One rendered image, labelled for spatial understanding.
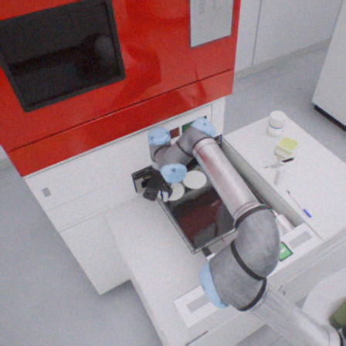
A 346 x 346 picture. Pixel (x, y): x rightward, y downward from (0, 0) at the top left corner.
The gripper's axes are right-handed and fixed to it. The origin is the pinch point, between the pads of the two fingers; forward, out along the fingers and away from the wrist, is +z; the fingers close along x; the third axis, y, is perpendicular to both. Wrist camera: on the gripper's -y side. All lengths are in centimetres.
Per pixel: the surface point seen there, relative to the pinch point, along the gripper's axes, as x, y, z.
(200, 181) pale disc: -7.8, 17.1, 1.3
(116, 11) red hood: 9, 3, -72
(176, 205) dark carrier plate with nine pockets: -5.5, 1.1, 1.4
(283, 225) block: -46.3, 12.9, 0.5
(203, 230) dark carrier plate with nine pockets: -20.4, -3.6, 1.4
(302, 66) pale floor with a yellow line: 5, 285, 91
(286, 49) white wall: 26, 285, 76
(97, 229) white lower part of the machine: 26.3, -17.3, 19.6
